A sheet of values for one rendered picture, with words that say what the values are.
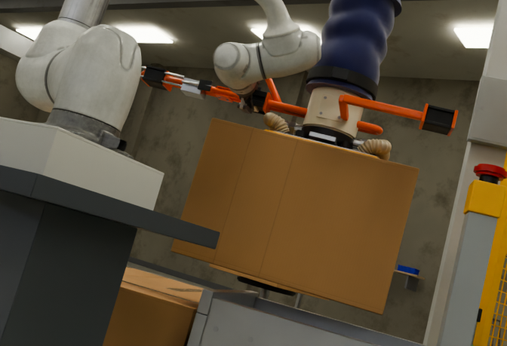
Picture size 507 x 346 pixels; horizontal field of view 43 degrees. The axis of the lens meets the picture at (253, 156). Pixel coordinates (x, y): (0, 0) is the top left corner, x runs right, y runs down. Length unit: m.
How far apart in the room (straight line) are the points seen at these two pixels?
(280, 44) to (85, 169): 0.66
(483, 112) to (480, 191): 1.56
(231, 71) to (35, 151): 0.62
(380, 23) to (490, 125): 1.07
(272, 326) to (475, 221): 0.54
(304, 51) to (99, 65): 0.57
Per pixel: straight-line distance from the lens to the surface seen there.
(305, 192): 1.76
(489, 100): 3.00
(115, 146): 1.35
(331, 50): 1.99
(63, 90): 1.41
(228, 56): 1.67
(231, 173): 1.80
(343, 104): 1.78
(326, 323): 2.24
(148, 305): 1.84
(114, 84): 1.39
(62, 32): 1.59
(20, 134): 1.32
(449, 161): 11.57
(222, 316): 1.63
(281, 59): 1.70
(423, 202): 11.53
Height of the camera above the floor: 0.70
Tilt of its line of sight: 9 degrees up
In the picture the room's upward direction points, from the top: 15 degrees clockwise
